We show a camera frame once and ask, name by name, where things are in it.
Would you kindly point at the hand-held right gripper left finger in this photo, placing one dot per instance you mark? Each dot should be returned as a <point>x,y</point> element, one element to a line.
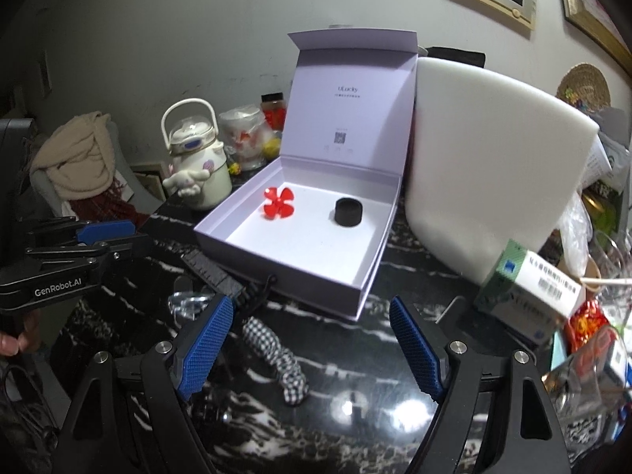
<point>205,350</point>

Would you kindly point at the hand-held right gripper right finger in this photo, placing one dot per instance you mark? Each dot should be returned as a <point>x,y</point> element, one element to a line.
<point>414,350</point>

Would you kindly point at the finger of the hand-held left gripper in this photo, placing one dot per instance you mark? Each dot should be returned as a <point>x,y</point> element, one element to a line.
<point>123,249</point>
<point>106,231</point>

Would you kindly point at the clear hair claw clip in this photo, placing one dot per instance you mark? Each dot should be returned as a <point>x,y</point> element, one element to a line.
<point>190,306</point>

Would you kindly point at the black white checkered scrunchie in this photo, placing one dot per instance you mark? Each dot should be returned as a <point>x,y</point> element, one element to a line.
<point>281,360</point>

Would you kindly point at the black round cylinder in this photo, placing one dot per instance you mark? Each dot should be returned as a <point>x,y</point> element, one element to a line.
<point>346,212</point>

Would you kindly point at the lavender gift box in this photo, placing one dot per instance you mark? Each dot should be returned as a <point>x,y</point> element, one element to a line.
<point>345,108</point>

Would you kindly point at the person's left hand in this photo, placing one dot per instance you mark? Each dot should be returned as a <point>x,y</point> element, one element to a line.
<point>12,343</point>

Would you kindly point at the red fringed scarf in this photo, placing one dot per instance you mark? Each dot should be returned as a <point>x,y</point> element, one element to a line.
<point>98,202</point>

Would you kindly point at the grey chair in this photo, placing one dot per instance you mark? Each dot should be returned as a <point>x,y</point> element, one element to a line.
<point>148,205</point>

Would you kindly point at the cream blanket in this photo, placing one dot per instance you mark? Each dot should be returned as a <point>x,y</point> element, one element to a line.
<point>74,158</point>

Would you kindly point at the cream character kettle bottle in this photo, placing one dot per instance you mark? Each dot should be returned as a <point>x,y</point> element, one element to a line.
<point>197,168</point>

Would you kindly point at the green white medicine box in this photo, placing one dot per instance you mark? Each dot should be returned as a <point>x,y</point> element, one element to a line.
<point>533,291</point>

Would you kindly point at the red flower hair clip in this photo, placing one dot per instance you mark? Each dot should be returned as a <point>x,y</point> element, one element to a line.
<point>279,203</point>

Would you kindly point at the plastic cup in clear bag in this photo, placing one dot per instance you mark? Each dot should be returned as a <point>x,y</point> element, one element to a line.
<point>244,133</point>

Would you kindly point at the red packet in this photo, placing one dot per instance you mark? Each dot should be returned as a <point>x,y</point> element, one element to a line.
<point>587,323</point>

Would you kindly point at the yellow lemon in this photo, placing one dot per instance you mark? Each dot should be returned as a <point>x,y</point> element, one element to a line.
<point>270,148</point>

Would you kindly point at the clear plastic bag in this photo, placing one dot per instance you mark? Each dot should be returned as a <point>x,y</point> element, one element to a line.
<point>575,237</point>

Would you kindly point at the red spice jar black lid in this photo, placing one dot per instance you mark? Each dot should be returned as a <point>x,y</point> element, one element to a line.
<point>273,108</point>

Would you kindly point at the white foam board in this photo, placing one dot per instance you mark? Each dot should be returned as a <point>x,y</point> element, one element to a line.
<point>493,158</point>

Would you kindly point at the clear drinking glass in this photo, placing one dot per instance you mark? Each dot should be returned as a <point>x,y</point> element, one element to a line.
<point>610,266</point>

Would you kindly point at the green can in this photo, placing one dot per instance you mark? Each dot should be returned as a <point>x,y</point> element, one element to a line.
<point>602,212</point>

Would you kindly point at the black panel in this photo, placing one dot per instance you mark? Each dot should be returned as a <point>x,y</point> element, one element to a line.
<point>454,55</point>

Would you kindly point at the woven round fan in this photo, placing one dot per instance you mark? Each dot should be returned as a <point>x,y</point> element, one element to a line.
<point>585,84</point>

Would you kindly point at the large gold framed picture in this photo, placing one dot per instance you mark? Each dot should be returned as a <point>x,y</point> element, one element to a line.
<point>592,5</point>

